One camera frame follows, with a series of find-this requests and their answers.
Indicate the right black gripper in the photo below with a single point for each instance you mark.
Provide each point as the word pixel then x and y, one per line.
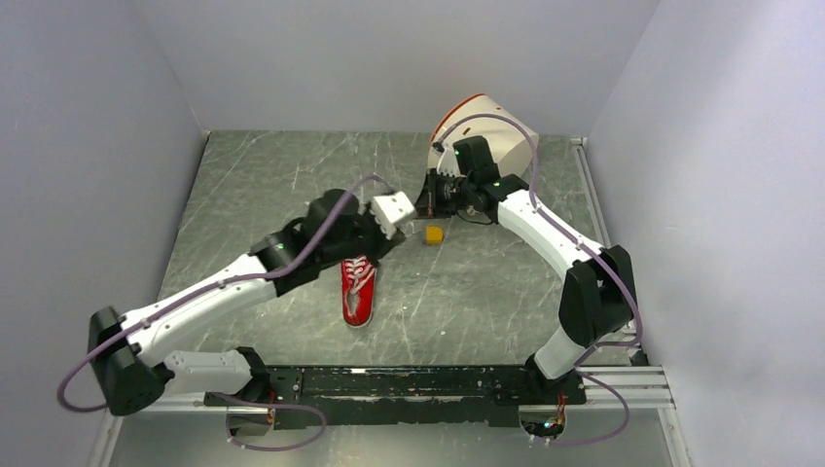
pixel 428 204

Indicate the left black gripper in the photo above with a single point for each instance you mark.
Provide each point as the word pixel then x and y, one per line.
pixel 383 243

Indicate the red canvas sneaker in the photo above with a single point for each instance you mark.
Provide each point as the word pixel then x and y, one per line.
pixel 358 293

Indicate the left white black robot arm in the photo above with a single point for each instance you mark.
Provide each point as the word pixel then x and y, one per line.
pixel 137 355

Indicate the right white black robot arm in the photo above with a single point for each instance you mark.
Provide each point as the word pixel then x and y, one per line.
pixel 598 292

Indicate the small yellow cube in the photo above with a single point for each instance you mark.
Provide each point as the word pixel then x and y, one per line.
pixel 433 235

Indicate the white cylindrical container orange rim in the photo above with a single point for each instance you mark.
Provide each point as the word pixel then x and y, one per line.
pixel 508 138

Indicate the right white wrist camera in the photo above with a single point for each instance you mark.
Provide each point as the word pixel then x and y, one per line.
pixel 445 164

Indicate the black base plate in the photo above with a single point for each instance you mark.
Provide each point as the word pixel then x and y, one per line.
pixel 494 394

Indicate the aluminium frame rail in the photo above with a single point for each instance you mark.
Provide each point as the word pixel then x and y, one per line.
pixel 482 297

